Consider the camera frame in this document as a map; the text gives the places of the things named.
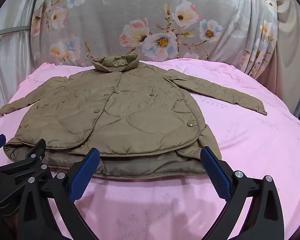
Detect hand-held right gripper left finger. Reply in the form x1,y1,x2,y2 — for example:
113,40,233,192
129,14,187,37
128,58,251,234
17,147,101,240

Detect olive quilted jacket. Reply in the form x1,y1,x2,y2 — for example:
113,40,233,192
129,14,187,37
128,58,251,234
0,53,268,179

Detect white satin curtain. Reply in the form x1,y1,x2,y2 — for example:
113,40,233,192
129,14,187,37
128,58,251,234
0,0,48,123

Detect beige curtain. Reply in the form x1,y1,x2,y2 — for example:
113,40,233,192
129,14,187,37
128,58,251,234
255,0,300,120

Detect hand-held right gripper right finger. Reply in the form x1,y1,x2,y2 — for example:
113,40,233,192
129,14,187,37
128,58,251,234
201,146,285,240

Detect pink blanket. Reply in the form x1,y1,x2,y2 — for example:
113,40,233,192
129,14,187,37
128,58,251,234
0,58,300,240

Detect grey curtain band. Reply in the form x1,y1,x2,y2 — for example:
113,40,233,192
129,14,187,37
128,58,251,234
0,25,32,40

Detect grey floral sheet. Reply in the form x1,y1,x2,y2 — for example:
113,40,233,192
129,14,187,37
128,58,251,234
30,0,279,78

